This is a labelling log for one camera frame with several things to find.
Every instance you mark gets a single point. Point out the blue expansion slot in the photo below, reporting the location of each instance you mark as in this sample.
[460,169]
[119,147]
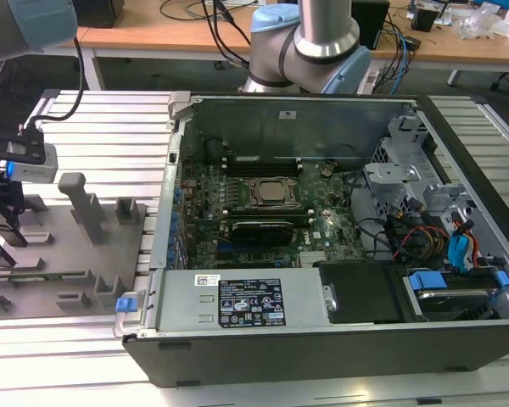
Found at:
[225,246]

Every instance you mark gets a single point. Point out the silver drive cage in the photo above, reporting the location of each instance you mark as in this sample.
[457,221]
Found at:
[390,174]

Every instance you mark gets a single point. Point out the small black device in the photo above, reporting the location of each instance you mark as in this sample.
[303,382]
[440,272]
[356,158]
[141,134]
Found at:
[412,43]

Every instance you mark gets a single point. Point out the grey plastic case latch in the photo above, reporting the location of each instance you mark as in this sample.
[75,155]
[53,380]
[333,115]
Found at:
[179,102]

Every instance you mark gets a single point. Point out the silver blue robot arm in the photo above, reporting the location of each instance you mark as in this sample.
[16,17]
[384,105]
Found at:
[322,29]

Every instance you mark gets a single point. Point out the green motherboard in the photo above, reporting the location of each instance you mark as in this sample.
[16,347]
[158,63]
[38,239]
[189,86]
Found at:
[335,237]

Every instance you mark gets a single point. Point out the grey parts rack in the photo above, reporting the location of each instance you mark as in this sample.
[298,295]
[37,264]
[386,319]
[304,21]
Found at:
[68,250]

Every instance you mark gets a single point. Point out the white case label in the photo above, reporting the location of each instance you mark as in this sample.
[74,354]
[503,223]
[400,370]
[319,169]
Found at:
[287,113]

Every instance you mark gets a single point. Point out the clear plastic bags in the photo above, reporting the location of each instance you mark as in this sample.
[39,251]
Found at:
[483,21]

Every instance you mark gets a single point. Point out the tall black box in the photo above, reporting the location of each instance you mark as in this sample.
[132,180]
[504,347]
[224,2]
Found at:
[369,21]

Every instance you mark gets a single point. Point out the CPU socket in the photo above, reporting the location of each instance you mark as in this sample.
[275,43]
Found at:
[247,203]

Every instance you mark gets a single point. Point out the black PC case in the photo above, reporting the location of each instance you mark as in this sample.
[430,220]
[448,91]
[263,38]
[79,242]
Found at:
[280,360]

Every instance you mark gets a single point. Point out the wooden desk white frame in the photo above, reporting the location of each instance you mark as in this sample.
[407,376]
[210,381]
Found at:
[161,34]

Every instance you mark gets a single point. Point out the black graphics card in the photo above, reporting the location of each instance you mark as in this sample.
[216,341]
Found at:
[263,233]

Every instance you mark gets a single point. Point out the black desk container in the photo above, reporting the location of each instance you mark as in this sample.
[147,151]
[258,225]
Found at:
[426,19]

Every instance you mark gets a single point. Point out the grey power supply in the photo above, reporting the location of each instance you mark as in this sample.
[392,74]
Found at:
[186,297]

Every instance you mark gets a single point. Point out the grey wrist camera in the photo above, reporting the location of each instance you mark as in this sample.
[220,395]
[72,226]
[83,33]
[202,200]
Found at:
[34,171]

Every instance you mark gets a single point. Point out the black plastic shroud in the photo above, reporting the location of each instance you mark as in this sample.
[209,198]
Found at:
[356,288]

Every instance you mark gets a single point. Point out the silver coin battery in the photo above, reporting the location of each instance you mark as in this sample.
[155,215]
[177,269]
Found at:
[326,172]

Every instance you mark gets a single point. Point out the wide black box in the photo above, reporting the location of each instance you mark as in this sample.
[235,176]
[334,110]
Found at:
[99,12]

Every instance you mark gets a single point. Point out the white power strip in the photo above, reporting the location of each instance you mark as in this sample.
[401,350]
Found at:
[367,80]

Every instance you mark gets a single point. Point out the silver CPU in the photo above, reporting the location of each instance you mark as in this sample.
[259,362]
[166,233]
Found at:
[272,190]

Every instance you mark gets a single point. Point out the silver finned heatsink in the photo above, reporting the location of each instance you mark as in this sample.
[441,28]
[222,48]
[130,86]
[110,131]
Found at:
[314,260]

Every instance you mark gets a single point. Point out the hard disk blue carrier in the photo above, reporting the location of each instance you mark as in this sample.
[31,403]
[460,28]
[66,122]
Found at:
[449,299]

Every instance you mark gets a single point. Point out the blue plastic latch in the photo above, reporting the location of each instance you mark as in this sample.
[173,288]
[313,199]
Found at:
[126,305]

